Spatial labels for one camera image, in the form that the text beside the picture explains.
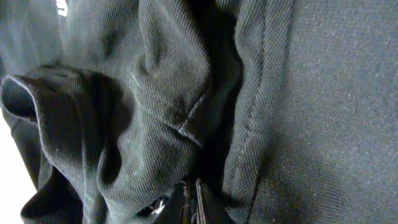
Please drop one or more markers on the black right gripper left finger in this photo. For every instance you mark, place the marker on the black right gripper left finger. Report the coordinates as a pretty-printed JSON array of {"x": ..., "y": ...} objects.
[{"x": 177, "y": 208}]

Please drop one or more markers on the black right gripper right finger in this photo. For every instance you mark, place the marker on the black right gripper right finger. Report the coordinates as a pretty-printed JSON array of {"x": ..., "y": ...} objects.
[{"x": 206, "y": 207}]

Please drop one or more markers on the black polo shirt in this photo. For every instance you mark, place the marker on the black polo shirt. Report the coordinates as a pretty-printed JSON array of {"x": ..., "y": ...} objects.
[{"x": 286, "y": 109}]

